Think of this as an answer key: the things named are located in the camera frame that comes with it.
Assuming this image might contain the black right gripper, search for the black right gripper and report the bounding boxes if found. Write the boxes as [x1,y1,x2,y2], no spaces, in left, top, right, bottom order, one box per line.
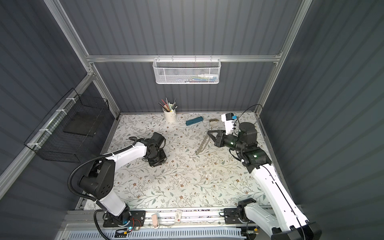
[207,129,244,154]

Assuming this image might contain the silver metal carabiner key holder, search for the silver metal carabiner key holder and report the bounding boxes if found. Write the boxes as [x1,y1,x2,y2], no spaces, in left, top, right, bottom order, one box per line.
[195,133,211,155]

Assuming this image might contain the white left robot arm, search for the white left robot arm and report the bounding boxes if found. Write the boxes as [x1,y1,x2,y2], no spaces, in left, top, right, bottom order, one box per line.
[78,132,167,227]

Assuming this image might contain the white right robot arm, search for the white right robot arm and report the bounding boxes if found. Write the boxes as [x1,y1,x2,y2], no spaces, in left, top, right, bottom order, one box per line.
[207,121,322,240]

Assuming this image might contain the teal stapler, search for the teal stapler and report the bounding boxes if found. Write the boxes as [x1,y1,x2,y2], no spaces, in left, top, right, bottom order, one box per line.
[186,117,204,126]

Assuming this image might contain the white metal pen cup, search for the white metal pen cup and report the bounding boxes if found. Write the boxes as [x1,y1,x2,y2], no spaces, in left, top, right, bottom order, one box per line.
[163,110,177,123]

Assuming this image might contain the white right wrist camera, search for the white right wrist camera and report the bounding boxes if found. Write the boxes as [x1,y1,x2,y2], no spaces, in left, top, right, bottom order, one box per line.
[221,113,237,135]

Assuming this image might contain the black right camera cable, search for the black right camera cable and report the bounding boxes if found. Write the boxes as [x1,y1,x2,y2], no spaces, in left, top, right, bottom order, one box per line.
[233,103,264,127]

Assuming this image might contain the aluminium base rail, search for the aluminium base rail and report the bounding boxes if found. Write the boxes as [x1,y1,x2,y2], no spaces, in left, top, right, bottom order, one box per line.
[61,206,262,232]

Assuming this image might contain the white wire mesh basket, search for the white wire mesh basket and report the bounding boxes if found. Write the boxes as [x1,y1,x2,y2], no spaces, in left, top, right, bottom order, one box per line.
[153,59,222,85]

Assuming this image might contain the black wire wall basket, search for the black wire wall basket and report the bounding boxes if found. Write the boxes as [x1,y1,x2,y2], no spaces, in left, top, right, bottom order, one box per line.
[24,92,113,163]

